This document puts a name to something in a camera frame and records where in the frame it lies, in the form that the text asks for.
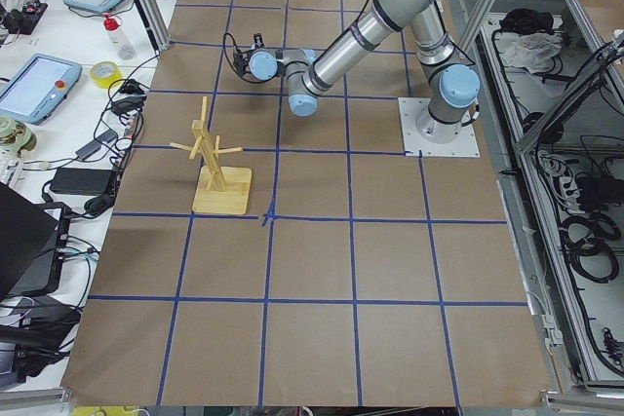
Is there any white cloth rag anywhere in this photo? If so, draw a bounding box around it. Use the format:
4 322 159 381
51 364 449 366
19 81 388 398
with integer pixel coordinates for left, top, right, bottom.
501 32 564 73

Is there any black power adapter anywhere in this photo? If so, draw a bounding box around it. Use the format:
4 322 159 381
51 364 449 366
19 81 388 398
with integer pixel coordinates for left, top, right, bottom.
50 168 113 196

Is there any squeeze bottle red cap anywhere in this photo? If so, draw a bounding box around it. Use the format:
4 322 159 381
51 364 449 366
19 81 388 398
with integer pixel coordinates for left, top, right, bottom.
103 13 137 60

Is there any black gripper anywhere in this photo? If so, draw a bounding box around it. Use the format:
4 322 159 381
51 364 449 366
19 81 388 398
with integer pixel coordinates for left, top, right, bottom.
232 32 264 78

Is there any yellow tape roll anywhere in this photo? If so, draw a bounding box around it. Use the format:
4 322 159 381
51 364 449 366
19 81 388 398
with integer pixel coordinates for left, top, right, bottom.
90 61 123 89

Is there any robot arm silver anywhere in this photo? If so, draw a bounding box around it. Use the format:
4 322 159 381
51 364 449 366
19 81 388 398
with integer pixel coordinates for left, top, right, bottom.
226 0 481 144

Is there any wooden cup rack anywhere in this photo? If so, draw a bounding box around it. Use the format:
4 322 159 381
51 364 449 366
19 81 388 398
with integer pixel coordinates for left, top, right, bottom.
170 96 253 215

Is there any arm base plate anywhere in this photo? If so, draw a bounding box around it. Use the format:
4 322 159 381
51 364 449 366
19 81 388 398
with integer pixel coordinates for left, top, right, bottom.
398 97 480 158

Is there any teach pendant near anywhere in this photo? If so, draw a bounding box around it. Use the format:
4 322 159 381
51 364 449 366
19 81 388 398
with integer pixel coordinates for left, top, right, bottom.
1 54 83 125

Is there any black laptop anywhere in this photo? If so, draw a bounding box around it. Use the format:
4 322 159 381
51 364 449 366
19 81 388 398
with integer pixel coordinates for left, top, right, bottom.
1 184 69 299

